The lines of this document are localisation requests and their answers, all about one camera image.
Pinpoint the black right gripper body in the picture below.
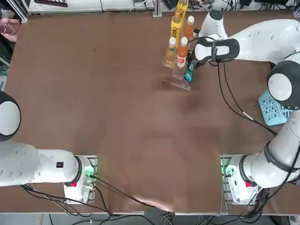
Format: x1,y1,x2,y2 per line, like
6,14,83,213
187,45,208,71

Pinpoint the teal potato chips packet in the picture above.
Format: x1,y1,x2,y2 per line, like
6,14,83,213
184,60,195,83

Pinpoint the clear acrylic stepped shelf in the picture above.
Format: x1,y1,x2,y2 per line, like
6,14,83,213
161,18,201,92

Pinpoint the light blue plastic basket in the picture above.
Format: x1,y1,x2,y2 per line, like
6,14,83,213
257,90,293,127

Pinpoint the orange juice bottle white cap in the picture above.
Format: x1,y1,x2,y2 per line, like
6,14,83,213
177,37,190,69
183,15,195,39

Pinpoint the pale tea bottle white cap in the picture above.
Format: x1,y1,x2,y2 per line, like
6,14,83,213
164,37,177,67

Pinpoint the yellow bottle orange cap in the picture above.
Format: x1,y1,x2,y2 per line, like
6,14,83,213
170,10,185,39
176,0,189,18

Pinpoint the pink mesh item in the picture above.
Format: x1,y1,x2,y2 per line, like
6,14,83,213
0,17,22,43

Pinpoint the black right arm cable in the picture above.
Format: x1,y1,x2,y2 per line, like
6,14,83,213
217,58,279,137

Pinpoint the black cable across table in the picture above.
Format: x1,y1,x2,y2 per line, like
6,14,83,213
92,174,175,214

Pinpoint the aluminium frame corner post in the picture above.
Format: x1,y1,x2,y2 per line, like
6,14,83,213
9,0,30,23

